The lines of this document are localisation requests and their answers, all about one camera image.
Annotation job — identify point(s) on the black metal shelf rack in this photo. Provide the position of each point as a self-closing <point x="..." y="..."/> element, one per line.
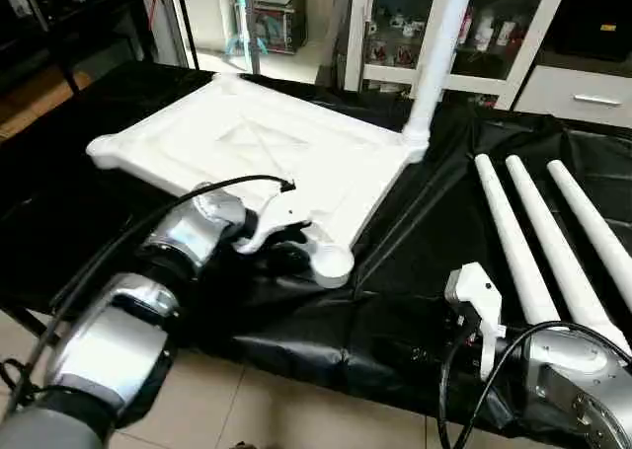
<point x="59" y="20"/>

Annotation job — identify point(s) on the dark storage box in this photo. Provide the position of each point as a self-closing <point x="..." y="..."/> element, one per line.
<point x="281" y="25"/>

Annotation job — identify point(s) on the white plastic table leg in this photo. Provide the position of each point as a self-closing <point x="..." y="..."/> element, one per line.
<point x="563" y="242"/>
<point x="439" y="44"/>
<point x="513" y="232"/>
<point x="597" y="222"/>

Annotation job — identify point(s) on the black box yellow label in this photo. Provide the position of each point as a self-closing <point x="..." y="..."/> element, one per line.
<point x="597" y="15"/>

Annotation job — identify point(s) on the white plastic table top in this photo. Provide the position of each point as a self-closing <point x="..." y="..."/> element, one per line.
<point x="257" y="143"/>

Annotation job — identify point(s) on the black mat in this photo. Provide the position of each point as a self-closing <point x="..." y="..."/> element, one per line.
<point x="415" y="301"/>

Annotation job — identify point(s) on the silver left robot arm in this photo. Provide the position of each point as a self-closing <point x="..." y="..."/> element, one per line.
<point x="128" y="321"/>

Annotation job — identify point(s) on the white glass-door cabinet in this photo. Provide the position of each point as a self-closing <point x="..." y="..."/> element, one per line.
<point x="395" y="35"/>

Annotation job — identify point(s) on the white drawer unit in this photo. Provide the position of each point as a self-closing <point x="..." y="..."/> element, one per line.
<point x="588" y="96"/>

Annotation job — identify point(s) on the light blue metal frame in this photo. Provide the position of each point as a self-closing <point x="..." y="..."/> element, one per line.
<point x="244" y="20"/>

